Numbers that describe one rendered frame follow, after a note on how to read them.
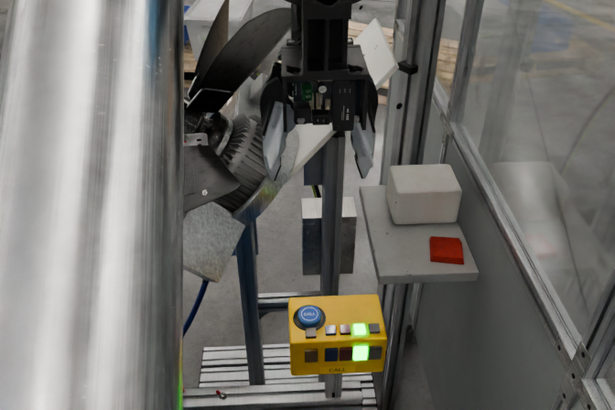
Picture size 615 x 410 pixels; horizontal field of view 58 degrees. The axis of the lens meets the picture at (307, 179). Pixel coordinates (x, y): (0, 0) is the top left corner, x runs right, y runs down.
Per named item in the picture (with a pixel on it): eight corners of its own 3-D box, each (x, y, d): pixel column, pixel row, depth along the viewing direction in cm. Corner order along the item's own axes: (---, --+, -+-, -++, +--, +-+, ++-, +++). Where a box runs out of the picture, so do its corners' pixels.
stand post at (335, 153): (330, 396, 201) (341, 117, 133) (332, 420, 193) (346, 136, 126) (318, 397, 200) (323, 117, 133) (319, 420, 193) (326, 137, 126)
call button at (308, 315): (320, 310, 96) (320, 303, 95) (322, 329, 92) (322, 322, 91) (296, 311, 96) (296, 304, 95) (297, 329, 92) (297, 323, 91)
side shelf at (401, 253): (440, 190, 163) (441, 182, 161) (477, 281, 133) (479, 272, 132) (359, 193, 162) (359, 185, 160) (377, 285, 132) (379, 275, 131)
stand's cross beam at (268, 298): (320, 299, 167) (320, 290, 164) (321, 310, 164) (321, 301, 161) (258, 302, 166) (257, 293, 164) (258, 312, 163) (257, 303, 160)
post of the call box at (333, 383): (339, 383, 108) (341, 342, 100) (341, 397, 105) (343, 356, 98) (324, 384, 107) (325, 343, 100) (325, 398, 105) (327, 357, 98)
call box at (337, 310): (374, 330, 104) (378, 292, 98) (383, 377, 96) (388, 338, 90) (289, 334, 104) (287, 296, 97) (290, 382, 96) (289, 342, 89)
